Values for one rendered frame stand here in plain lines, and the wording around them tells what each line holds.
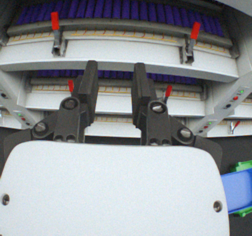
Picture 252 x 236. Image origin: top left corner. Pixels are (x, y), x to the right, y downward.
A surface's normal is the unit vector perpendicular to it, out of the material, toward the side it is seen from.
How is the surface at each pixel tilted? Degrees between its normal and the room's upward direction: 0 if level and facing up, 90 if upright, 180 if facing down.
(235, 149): 0
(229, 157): 0
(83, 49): 21
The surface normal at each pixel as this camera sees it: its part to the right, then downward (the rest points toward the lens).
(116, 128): 0.07, -0.18
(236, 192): -0.24, -0.50
